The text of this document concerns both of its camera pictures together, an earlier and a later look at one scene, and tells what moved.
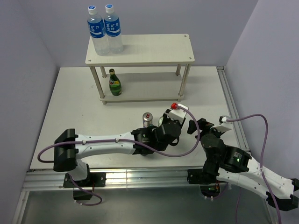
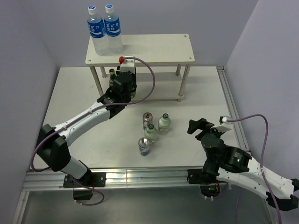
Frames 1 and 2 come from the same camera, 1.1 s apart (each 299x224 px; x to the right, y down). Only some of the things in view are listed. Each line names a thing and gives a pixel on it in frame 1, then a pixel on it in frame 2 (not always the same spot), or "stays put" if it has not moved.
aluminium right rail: [241, 141] stays put
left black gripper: [166, 119] to [133, 79]
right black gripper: [205, 124] stays put
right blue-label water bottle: [113, 31] stays put
